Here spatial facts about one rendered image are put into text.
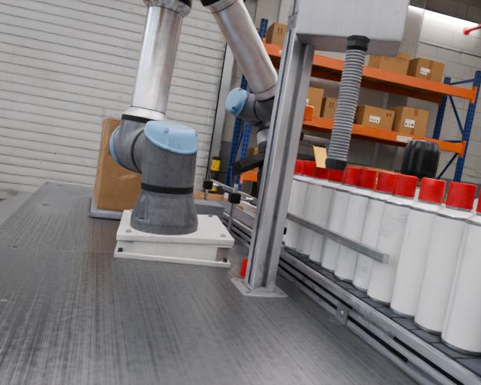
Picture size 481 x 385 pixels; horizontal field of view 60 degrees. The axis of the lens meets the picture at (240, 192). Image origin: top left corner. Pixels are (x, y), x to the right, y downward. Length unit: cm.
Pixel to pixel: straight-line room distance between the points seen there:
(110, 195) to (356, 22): 85
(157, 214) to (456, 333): 58
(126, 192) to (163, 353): 82
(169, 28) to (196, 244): 51
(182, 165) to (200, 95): 430
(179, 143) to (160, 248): 22
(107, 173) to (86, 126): 388
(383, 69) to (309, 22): 454
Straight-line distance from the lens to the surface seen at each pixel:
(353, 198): 78
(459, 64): 685
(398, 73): 528
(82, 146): 517
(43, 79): 529
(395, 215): 69
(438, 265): 62
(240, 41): 104
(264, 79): 107
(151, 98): 103
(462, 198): 62
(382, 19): 74
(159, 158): 89
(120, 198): 130
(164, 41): 105
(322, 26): 74
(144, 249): 89
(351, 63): 70
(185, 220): 93
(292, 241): 97
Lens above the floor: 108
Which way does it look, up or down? 5 degrees down
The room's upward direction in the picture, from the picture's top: 9 degrees clockwise
